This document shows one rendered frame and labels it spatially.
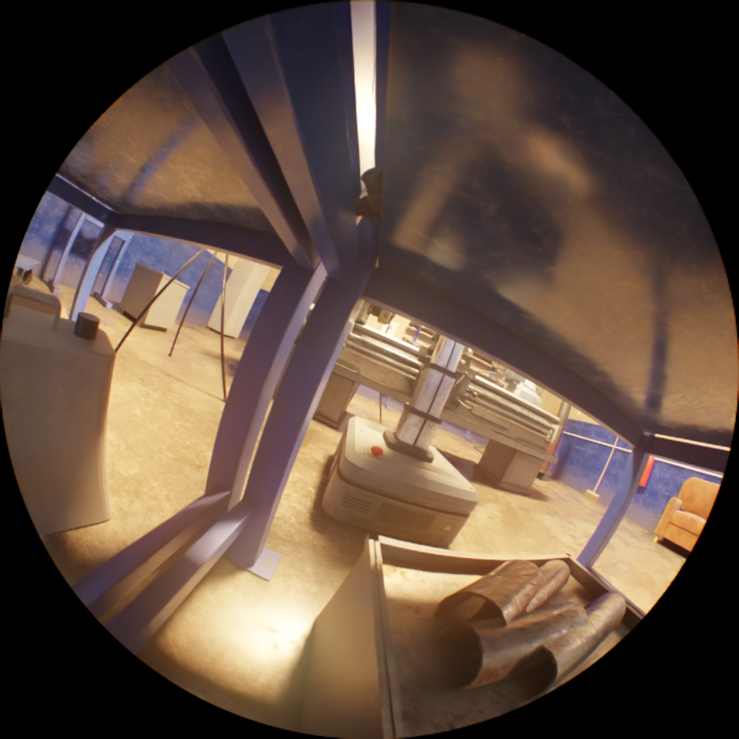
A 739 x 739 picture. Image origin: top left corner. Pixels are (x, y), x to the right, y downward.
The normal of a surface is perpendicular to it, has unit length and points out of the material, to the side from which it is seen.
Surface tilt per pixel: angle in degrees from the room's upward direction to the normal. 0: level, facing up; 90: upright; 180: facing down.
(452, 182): 180
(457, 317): 90
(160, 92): 180
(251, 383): 90
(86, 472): 90
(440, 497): 90
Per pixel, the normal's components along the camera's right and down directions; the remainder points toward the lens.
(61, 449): 0.89, 0.38
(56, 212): 0.92, 0.40
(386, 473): 0.32, -0.65
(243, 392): -0.01, -0.02
